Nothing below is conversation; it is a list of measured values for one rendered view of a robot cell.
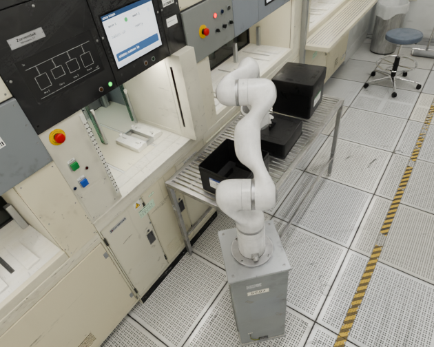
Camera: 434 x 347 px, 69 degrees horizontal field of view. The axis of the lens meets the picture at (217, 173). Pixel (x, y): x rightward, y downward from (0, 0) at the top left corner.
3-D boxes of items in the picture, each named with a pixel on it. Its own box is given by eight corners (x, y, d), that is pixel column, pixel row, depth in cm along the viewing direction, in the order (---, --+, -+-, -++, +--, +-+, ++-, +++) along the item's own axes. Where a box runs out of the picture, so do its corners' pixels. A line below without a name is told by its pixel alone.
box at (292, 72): (309, 120, 213) (313, 85, 196) (270, 111, 226) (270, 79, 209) (323, 99, 229) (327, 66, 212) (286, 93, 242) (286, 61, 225)
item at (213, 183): (202, 188, 177) (196, 166, 165) (229, 160, 192) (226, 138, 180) (243, 207, 163) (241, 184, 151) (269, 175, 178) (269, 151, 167)
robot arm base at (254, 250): (278, 261, 138) (279, 237, 125) (236, 271, 137) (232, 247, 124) (266, 228, 152) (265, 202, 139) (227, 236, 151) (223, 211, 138)
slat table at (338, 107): (257, 295, 206) (253, 223, 155) (187, 254, 236) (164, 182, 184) (331, 175, 278) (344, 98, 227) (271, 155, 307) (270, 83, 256)
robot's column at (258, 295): (286, 336, 186) (291, 268, 135) (240, 347, 185) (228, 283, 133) (272, 292, 206) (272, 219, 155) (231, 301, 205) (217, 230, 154)
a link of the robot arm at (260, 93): (236, 208, 127) (277, 208, 124) (233, 212, 115) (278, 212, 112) (235, 84, 126) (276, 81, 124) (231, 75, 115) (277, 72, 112)
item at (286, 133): (284, 159, 186) (284, 142, 178) (240, 146, 200) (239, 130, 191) (302, 132, 203) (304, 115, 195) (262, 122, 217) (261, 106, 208)
